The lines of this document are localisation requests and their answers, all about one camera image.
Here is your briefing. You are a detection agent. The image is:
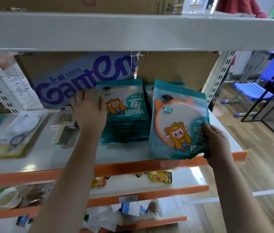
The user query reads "person's right hand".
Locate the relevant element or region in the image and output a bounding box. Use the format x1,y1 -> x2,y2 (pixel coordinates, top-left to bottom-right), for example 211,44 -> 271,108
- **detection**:
203,122 -> 234,168

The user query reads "person's left hand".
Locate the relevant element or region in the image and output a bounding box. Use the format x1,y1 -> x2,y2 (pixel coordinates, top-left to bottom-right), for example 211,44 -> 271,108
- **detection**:
70,89 -> 108,135

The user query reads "beige hand mirror brown print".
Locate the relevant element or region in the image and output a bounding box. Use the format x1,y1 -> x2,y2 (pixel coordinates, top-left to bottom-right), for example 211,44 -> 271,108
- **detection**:
51,106 -> 80,146

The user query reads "stack of teal packets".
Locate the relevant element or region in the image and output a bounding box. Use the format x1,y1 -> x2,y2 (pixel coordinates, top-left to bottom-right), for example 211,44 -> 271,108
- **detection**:
95,79 -> 151,146
143,82 -> 186,112

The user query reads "teal packet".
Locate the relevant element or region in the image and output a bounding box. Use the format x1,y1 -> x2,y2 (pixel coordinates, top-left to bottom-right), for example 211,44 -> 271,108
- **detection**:
148,79 -> 211,161

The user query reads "cream packaged hand mirror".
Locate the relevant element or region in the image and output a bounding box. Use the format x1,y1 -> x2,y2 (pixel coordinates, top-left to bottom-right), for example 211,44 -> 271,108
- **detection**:
0,111 -> 49,161

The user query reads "person's right forearm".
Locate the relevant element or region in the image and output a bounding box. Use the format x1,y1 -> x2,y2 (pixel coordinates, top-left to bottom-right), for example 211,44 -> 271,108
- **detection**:
208,160 -> 274,233

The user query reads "person's left forearm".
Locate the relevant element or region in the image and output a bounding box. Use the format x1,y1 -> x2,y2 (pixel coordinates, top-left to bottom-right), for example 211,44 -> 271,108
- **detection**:
29,129 -> 106,233

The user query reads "black metal rack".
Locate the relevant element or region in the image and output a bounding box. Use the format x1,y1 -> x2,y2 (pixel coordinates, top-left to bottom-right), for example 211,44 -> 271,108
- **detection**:
240,59 -> 274,148

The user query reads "cardboard sheet blue lettering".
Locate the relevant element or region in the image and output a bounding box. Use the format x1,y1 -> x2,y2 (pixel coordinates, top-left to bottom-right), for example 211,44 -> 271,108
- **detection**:
14,52 -> 137,109

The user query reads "yellow snack sachet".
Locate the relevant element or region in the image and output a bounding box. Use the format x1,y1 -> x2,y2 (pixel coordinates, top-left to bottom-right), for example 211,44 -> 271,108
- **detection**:
91,177 -> 106,189
148,171 -> 173,184

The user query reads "blue plastic stool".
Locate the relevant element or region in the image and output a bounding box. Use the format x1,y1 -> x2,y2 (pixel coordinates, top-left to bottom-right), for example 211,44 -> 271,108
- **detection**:
220,55 -> 274,118

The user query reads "plain brown cardboard sheet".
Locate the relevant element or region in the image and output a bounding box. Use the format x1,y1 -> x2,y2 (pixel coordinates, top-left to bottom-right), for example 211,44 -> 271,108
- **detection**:
137,51 -> 220,93

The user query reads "white paper price tag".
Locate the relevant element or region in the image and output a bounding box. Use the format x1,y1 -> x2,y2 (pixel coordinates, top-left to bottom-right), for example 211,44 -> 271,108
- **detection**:
118,194 -> 139,204

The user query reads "brown plastic cup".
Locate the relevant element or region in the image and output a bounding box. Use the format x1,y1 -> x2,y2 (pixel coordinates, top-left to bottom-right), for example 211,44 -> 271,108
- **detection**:
21,185 -> 46,206

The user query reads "pile of white paper cards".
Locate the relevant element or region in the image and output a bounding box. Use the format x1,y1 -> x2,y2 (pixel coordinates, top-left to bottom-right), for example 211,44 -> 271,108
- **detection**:
86,200 -> 159,232

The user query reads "brown cardboard box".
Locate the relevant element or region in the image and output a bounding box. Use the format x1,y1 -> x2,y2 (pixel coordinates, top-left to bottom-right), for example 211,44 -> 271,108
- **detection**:
0,0 -> 185,15

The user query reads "beige paper cup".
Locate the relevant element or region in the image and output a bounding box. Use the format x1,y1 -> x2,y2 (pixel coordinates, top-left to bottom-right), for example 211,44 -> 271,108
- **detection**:
0,188 -> 22,209

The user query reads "pile of colourful cards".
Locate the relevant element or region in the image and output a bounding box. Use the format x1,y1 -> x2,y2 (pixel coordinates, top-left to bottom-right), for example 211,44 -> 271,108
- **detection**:
15,215 -> 34,227

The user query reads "white wall radiator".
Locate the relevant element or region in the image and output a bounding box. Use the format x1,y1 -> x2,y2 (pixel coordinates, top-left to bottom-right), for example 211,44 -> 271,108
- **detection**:
231,50 -> 253,75

